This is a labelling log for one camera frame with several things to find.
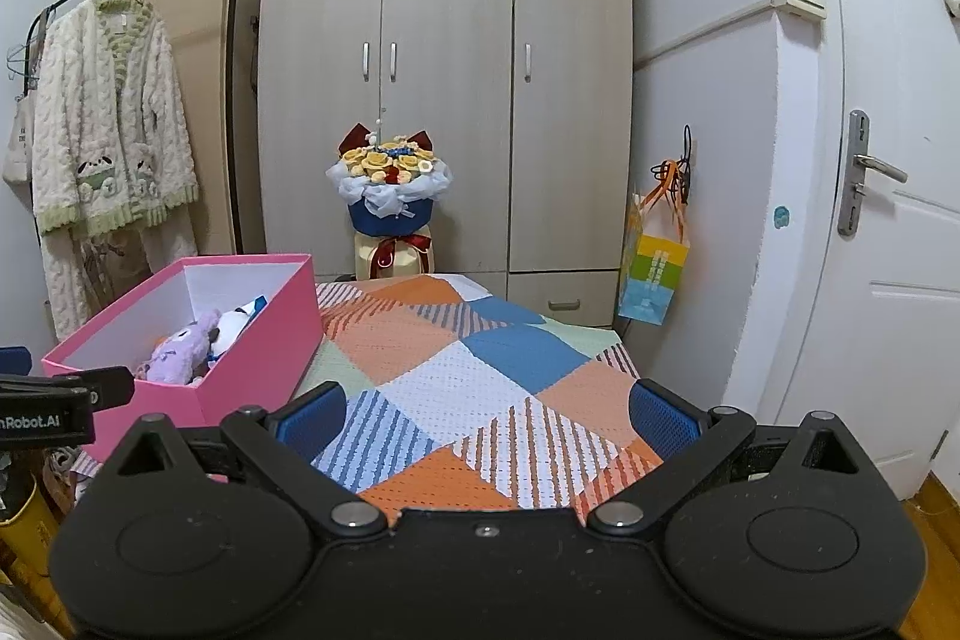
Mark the black clothes rack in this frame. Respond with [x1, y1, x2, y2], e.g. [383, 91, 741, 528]
[22, 0, 248, 259]

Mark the yellow cylindrical container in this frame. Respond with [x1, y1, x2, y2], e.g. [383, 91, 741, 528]
[0, 475, 65, 588]

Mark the black wall hook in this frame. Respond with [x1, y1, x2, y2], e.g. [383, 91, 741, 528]
[651, 124, 698, 206]

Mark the white tote bag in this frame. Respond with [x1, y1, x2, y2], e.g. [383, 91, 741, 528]
[0, 96, 35, 187]

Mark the cream fleece robe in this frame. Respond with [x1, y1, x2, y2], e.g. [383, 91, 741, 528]
[37, 212, 200, 341]

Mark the colourful paper gift bag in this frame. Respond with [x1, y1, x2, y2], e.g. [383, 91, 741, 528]
[616, 160, 692, 327]

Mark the silver door handle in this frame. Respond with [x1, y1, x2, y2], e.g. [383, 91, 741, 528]
[836, 110, 910, 238]

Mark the flower bouquet blue wrap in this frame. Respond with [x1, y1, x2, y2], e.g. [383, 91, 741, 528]
[325, 119, 455, 281]

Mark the pink cardboard box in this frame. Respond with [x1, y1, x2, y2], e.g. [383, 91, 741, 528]
[41, 252, 325, 465]

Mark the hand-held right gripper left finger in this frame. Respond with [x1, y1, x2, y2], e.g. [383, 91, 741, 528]
[101, 381, 389, 534]

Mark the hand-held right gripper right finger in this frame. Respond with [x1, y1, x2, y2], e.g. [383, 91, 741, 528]
[586, 377, 875, 532]

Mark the white door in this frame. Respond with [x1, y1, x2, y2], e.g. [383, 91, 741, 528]
[720, 0, 960, 502]

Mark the patchwork blanket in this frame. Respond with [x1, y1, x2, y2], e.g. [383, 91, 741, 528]
[285, 272, 665, 512]

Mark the white plush toy orange beak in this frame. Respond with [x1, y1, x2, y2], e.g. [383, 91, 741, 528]
[206, 302, 260, 365]

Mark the purple plush toy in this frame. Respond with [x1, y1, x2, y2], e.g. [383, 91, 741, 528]
[135, 308, 224, 384]

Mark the cream knitted cardigan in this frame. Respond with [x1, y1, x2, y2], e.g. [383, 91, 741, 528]
[30, 0, 200, 235]

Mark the grey wooden wardrobe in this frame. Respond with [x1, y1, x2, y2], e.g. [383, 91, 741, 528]
[251, 0, 646, 327]

